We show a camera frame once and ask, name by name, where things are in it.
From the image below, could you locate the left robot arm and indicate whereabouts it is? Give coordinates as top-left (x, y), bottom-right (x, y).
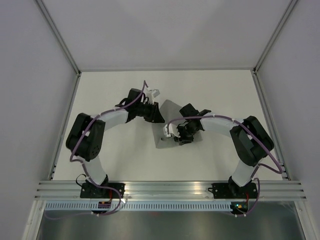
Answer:
top-left (65, 88), bottom-right (165, 198)

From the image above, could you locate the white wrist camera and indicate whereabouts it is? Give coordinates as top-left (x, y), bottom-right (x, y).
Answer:
top-left (163, 123), bottom-right (180, 138)
top-left (145, 87), bottom-right (160, 104)

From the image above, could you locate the right aluminium frame post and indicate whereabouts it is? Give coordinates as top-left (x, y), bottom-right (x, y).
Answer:
top-left (252, 0), bottom-right (300, 75)

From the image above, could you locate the aluminium frame post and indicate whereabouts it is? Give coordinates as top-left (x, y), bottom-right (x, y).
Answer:
top-left (252, 0), bottom-right (300, 75)
top-left (34, 0), bottom-right (81, 77)

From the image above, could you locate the grey cloth napkin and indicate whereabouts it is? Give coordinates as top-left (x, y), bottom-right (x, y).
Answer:
top-left (152, 99), bottom-right (203, 149)

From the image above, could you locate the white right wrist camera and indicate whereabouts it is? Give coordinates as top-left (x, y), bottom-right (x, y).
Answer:
top-left (163, 123), bottom-right (180, 138)

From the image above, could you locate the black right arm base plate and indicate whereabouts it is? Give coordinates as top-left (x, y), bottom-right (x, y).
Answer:
top-left (211, 182), bottom-right (258, 200)

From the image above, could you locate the left aluminium frame post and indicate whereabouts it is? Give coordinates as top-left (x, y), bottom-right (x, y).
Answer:
top-left (34, 0), bottom-right (81, 77)

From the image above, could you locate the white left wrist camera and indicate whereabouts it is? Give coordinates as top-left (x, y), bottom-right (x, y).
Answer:
top-left (145, 87), bottom-right (160, 104)

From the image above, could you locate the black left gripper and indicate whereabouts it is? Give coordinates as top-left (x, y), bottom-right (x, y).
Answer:
top-left (135, 101), bottom-right (166, 124)

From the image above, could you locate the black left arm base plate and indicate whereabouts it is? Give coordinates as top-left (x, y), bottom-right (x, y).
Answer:
top-left (80, 182), bottom-right (125, 199)

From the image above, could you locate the white slotted cable duct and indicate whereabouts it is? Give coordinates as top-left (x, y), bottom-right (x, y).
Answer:
top-left (45, 200), bottom-right (232, 212)

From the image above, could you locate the aluminium front rail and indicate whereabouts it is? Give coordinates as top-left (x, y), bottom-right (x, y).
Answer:
top-left (34, 180), bottom-right (307, 202)

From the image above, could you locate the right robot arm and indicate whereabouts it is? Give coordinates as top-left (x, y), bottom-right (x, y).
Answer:
top-left (166, 103), bottom-right (274, 198)

